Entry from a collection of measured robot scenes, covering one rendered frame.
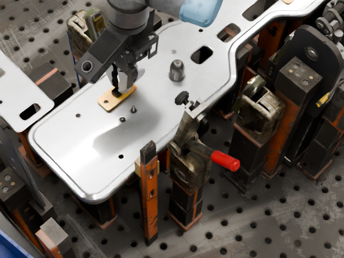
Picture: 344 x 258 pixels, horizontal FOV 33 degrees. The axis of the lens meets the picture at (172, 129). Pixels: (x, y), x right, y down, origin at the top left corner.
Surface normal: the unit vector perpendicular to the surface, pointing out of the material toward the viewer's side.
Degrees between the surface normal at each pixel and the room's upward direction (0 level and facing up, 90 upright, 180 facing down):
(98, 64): 23
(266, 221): 0
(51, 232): 0
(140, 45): 6
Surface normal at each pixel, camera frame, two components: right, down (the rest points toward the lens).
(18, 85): 0.02, -0.47
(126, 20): -0.02, 0.84
